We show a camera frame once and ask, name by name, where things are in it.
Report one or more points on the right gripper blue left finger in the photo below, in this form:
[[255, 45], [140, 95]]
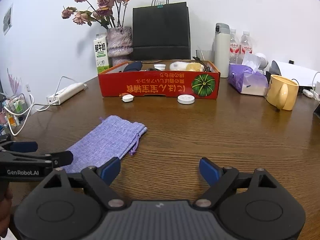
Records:
[[109, 171]]

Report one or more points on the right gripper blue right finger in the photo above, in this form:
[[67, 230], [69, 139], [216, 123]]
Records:
[[210, 172]]

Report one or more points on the purple woven pouch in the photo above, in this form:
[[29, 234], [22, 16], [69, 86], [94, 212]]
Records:
[[113, 137]]

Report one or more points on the white jar lid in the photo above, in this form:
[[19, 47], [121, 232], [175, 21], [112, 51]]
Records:
[[186, 99], [160, 67]]

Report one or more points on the navy blue zip case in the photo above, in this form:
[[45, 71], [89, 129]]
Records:
[[133, 67]]

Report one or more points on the white yellow plush toy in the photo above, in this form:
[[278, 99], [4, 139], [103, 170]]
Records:
[[186, 66]]

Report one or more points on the person left hand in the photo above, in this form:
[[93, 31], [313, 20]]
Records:
[[6, 205]]

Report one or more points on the white power bank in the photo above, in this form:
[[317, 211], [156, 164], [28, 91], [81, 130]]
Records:
[[66, 93]]

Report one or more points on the small orange snack packet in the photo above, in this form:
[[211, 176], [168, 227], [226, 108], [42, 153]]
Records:
[[122, 95]]

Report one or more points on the red cardboard box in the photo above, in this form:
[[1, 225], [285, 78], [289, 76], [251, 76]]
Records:
[[150, 81]]

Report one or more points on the purple tissue pack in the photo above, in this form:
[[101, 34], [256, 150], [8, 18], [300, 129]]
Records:
[[248, 78]]

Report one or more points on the yellow ceramic mug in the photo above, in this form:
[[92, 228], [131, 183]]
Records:
[[282, 92]]

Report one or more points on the glass cup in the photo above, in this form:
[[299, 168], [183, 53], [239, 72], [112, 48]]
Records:
[[205, 55]]

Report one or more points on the milk carton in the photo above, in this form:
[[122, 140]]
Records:
[[100, 51]]

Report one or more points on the water bottle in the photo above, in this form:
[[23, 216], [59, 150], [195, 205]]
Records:
[[234, 47], [245, 43]]

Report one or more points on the purple marbled vase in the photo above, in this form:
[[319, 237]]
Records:
[[119, 44]]

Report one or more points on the white appliance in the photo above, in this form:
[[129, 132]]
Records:
[[294, 72]]

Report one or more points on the white thermos bottle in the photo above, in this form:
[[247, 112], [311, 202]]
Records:
[[221, 48]]

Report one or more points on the black paper bag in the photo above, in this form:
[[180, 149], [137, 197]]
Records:
[[161, 33]]

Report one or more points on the dried pink flowers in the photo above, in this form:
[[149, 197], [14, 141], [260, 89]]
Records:
[[108, 13]]

